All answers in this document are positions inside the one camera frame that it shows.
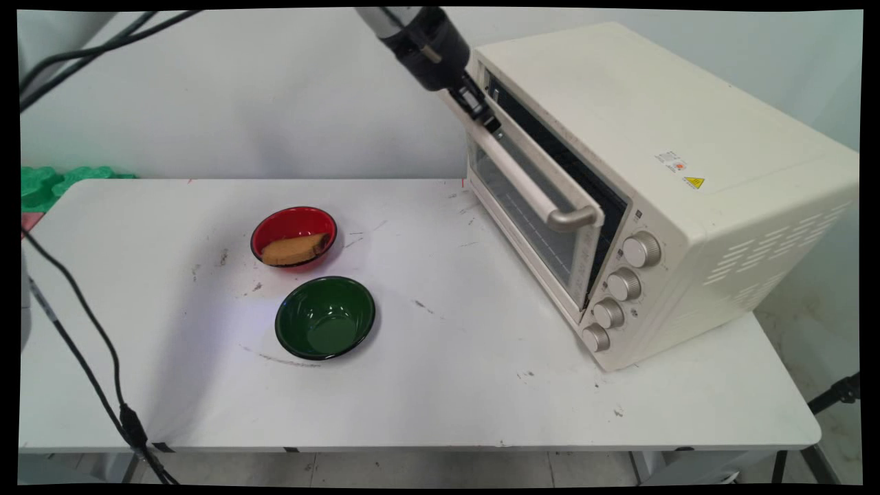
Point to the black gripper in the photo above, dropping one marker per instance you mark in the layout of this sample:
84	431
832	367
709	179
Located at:
430	51

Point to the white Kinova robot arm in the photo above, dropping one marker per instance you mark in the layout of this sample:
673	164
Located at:
381	20

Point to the white label sticker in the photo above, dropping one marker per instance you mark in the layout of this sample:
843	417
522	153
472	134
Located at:
672	161

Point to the red bowl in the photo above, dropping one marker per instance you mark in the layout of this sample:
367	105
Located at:
294	221

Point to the large silver oven knob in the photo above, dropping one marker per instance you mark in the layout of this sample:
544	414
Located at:
642	249

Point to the yellow warning sticker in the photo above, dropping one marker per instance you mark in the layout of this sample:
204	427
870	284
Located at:
694	182

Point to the brown bread slice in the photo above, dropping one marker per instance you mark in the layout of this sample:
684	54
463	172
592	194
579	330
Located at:
292	249

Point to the cream toaster oven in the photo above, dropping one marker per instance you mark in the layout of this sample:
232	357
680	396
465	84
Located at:
694	206

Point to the green bowl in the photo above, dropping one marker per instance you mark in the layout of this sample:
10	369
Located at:
326	317

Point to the green foam mat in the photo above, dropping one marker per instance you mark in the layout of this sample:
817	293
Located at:
48	184

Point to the black tripod leg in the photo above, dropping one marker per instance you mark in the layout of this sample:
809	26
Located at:
835	393

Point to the pink foam mat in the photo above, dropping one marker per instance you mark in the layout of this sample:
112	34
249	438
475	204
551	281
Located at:
29	221

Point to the black metal table leg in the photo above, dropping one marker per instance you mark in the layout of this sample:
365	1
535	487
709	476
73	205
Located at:
815	464

